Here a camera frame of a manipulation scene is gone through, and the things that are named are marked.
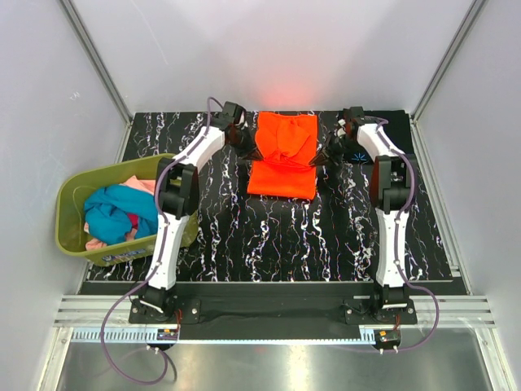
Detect olive green plastic basket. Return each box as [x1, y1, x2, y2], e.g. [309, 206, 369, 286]
[55, 154, 173, 266]

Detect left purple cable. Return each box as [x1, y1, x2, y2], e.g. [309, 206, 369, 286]
[99, 96, 223, 384]

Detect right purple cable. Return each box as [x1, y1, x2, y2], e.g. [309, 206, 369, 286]
[366, 116, 440, 354]

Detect teal t shirt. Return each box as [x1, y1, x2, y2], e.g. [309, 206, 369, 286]
[84, 184, 158, 245]

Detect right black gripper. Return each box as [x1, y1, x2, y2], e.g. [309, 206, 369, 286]
[309, 131, 360, 168]

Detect aluminium frame rail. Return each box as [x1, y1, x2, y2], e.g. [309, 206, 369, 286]
[55, 295, 131, 327]

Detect pink t shirt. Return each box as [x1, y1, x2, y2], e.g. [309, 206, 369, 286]
[122, 175, 156, 196]

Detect left aluminium corner post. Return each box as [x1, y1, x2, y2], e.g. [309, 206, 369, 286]
[56, 0, 134, 125]

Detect dark red t shirt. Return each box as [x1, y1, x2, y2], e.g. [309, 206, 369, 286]
[127, 213, 140, 231]

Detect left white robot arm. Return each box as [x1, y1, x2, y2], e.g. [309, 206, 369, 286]
[131, 101, 262, 323]

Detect orange t shirt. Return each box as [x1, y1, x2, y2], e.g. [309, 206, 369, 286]
[247, 112, 318, 200]

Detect purple cable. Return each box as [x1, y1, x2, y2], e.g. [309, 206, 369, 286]
[366, 116, 440, 354]
[99, 96, 223, 384]

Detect right aluminium corner post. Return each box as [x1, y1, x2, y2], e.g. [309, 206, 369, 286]
[410, 0, 489, 123]

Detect aluminium corner post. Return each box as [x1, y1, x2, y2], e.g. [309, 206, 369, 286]
[56, 0, 134, 125]
[410, 0, 489, 123]

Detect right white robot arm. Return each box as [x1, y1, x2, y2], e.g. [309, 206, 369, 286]
[309, 107, 418, 323]

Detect folded black t shirt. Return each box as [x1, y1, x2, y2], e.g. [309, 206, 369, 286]
[344, 110, 414, 164]

